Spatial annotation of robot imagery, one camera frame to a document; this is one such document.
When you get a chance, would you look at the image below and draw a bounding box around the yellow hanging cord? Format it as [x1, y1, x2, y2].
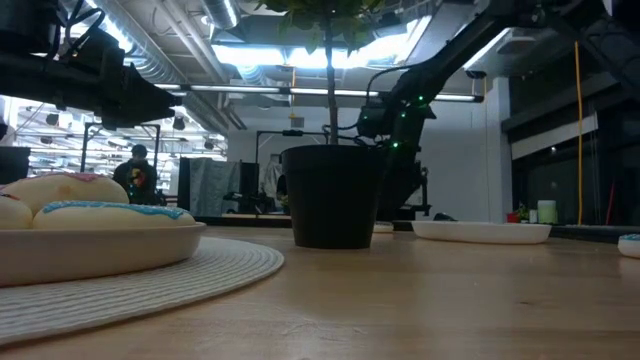
[573, 42, 584, 226]

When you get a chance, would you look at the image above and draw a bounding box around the large pink frosted donut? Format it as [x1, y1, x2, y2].
[2, 172, 130, 216]

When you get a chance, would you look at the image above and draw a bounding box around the grey fabric covered cabinet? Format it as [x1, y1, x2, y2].
[178, 157, 242, 217]

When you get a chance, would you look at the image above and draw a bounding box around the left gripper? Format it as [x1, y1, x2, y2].
[0, 53, 183, 131]

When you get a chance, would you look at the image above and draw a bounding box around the plain glazed donut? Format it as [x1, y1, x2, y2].
[0, 192, 34, 231]

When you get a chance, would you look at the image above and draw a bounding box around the small white plate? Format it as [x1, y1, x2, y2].
[410, 220, 553, 245]

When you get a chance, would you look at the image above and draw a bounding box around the small teal frosted donut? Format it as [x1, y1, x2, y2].
[617, 233, 640, 260]

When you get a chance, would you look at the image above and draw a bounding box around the large blue frosted donut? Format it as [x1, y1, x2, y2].
[32, 200, 197, 231]

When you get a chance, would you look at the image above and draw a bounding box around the green leafy artificial plant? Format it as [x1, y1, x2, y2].
[254, 0, 401, 147]

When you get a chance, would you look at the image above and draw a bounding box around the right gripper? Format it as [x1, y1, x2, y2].
[357, 94, 438, 222]

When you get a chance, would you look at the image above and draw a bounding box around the person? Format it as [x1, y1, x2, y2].
[112, 144, 159, 205]

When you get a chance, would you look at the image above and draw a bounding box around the black plant pot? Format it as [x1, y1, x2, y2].
[280, 144, 390, 250]

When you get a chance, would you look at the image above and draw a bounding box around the white plastic cover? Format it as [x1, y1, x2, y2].
[262, 160, 289, 206]

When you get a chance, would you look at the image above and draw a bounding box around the silver ceiling duct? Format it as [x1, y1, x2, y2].
[202, 0, 241, 30]

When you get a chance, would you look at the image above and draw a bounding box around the shallow beige bowl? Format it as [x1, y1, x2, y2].
[0, 222, 207, 288]

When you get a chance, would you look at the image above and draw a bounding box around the black gantry frame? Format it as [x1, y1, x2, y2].
[255, 129, 330, 164]

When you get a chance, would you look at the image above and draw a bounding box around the white woven round placemat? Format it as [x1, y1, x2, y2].
[0, 237, 285, 346]

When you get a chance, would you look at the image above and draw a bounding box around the long pendant light bar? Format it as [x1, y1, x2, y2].
[154, 83, 485, 104]

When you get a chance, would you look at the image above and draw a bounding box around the pale green jar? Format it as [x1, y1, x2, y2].
[537, 199, 559, 225]

